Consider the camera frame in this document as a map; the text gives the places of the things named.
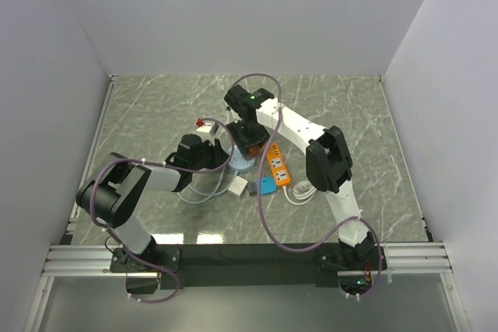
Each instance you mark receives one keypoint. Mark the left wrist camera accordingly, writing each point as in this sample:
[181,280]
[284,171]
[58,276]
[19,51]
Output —
[206,130]

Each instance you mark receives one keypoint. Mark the round light blue power strip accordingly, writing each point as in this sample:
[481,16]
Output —
[238,163]

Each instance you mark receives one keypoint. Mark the aluminium rail frame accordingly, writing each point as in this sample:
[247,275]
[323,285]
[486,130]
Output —
[147,115]

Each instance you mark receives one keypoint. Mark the small grey charger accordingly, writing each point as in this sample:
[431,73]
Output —
[252,188]

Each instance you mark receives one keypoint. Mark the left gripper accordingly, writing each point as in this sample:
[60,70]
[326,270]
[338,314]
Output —
[220,156]

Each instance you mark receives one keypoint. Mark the blue square adapter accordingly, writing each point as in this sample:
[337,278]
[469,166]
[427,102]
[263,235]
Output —
[266,185]

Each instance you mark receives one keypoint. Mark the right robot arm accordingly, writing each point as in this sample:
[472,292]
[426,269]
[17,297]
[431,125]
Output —
[328,165]

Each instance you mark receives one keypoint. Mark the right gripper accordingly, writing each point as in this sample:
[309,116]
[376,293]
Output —
[260,138]

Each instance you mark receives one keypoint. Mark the black base beam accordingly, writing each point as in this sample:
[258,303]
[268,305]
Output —
[210,265]

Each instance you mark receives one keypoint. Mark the white square plug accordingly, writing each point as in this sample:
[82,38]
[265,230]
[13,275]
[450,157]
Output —
[238,186]

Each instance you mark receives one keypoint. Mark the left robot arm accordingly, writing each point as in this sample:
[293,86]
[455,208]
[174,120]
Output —
[111,194]

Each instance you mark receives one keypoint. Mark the orange power strip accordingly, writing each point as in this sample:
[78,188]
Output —
[277,166]

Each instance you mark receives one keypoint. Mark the red cube socket adapter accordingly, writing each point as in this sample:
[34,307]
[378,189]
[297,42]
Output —
[252,151]

